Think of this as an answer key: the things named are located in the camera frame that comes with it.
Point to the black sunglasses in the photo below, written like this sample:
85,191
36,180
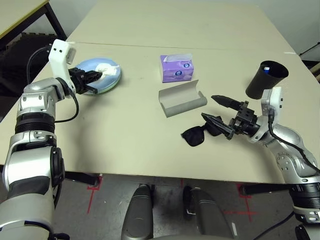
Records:
193,136

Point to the grey left robot leg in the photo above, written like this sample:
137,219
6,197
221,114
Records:
137,215

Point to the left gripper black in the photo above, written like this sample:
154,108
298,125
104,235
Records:
77,80

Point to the green plastic plate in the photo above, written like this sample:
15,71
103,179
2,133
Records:
117,83

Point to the grey right robot leg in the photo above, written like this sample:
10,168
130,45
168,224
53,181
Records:
207,217

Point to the grey robot leg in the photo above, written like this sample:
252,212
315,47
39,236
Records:
207,217
137,215

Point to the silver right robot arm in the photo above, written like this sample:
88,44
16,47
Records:
287,140

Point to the purple tissue box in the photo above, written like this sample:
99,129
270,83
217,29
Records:
175,72

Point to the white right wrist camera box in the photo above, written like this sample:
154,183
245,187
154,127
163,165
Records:
272,100

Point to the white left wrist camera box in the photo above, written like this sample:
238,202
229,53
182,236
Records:
58,55

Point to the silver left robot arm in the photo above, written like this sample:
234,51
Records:
30,160

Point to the blue plastic plate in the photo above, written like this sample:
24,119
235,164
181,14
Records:
87,66

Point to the wooden furniture frame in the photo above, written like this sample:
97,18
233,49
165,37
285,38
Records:
316,72

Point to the white tape strip on table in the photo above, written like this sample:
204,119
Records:
289,52

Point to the black framed yellow edged table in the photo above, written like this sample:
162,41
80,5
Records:
57,22

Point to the black foam floor mat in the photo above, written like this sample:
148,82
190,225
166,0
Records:
15,62

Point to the grey glasses case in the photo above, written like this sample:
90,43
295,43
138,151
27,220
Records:
180,97

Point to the black tripod stand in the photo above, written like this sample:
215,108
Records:
310,48

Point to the black plastic cup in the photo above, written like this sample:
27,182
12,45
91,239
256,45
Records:
257,85

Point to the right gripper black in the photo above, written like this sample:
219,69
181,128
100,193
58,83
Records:
246,122

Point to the small blue white stick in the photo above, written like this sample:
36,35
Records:
266,70

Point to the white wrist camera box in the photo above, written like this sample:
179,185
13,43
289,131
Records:
58,55
272,100

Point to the white tissue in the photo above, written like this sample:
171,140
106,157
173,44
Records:
110,70

